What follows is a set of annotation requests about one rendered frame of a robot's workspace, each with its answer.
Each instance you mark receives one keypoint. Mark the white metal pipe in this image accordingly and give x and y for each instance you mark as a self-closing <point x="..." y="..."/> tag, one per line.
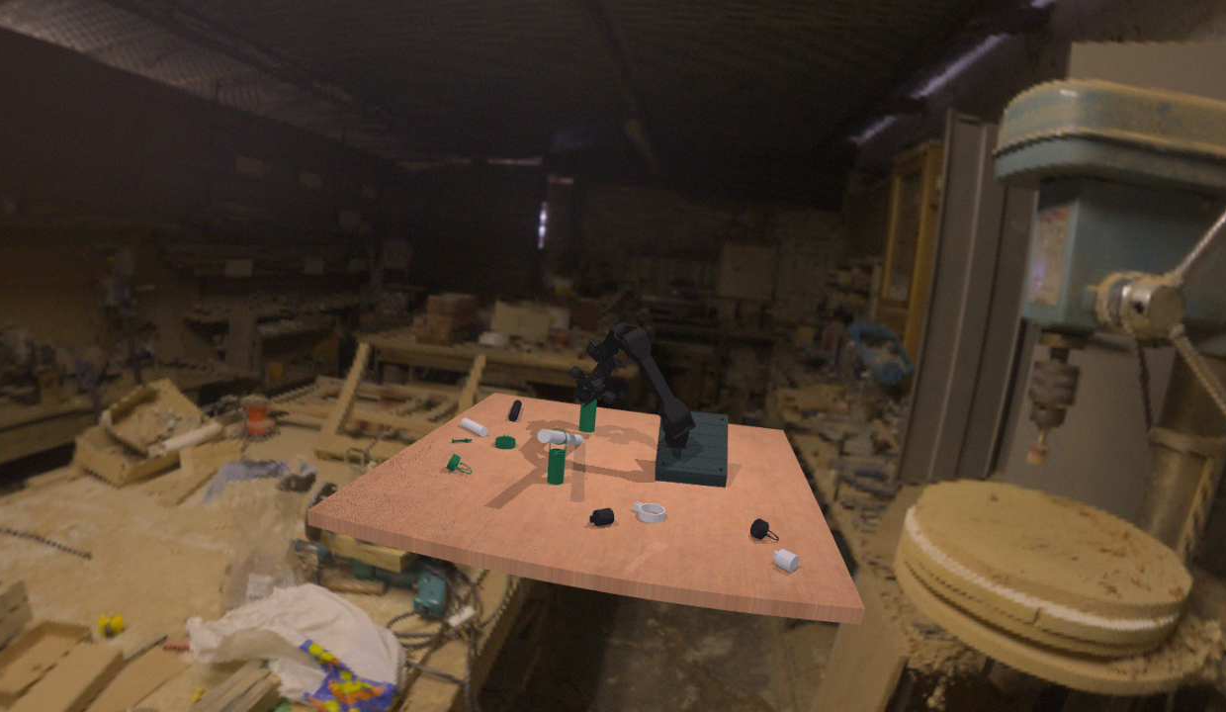
<point x="558" y="437"/>

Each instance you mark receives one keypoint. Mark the grey metal band with two ears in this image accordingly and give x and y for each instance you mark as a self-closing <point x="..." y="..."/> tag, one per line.
<point x="647" y="517"/>

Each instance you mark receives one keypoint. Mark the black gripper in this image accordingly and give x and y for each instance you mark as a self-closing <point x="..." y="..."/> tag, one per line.
<point x="576" y="373"/>

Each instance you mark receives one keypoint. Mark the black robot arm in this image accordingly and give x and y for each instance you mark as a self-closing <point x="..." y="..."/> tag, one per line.
<point x="634" y="341"/>

